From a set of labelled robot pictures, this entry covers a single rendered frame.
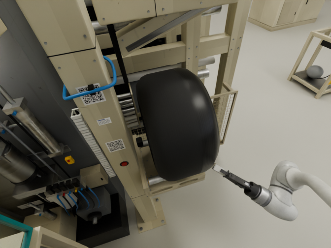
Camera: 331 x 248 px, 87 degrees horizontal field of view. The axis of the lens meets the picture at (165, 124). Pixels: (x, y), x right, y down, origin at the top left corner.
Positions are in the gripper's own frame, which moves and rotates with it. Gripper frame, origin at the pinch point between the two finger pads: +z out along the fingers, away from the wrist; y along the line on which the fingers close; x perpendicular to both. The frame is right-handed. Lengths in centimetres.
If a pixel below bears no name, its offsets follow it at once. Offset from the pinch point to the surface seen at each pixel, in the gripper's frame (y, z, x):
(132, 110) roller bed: 25, 62, 8
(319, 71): 129, -109, 237
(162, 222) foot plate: 93, -4, -53
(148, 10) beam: -34, 64, 33
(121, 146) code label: -7, 47, -16
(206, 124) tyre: -26.4, 20.8, 7.1
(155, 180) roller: 14.0, 24.8, -21.8
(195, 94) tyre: -27.8, 30.3, 15.1
